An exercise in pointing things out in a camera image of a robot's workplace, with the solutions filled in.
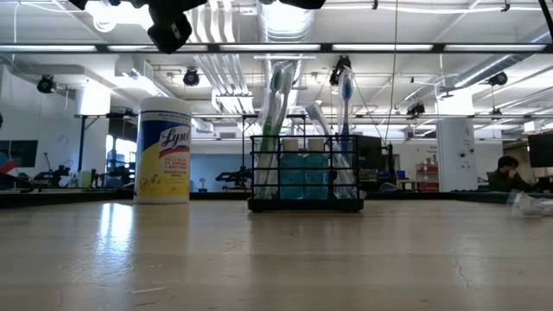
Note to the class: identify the blue white toothbrush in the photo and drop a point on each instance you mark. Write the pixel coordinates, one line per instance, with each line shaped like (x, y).
(317, 116)
(345, 93)
(529, 205)

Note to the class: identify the Lysol wipes canister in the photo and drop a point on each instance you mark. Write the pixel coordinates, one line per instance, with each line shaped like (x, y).
(162, 173)

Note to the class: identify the black cabinet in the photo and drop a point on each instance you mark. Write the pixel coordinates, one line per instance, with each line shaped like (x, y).
(376, 164)

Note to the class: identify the white round pillar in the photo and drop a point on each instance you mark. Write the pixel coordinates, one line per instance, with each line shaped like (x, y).
(455, 151)

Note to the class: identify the red storage shelf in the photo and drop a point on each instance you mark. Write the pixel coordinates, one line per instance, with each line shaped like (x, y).
(427, 177)

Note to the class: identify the red and black machine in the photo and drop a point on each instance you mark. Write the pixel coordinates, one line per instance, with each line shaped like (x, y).
(8, 177)

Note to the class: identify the person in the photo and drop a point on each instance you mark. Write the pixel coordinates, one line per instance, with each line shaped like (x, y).
(507, 179)

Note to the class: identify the black computer monitor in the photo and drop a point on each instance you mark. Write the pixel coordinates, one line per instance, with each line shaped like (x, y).
(542, 151)

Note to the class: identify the wide silver air duct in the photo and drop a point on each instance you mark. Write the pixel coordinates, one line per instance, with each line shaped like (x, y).
(285, 26)

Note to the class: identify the black ceiling-mounted camera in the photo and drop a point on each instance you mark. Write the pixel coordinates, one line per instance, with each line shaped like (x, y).
(46, 84)
(415, 109)
(498, 79)
(340, 71)
(191, 78)

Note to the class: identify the black steel post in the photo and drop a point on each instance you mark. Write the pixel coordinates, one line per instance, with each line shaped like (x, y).
(81, 142)

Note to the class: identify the dark wall screen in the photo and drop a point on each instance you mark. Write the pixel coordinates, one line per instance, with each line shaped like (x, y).
(17, 153)

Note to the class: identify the black aluminium table frame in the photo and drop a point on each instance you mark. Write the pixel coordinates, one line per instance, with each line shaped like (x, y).
(65, 196)

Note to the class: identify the silver spiral air duct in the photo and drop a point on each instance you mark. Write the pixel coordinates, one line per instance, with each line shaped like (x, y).
(488, 71)

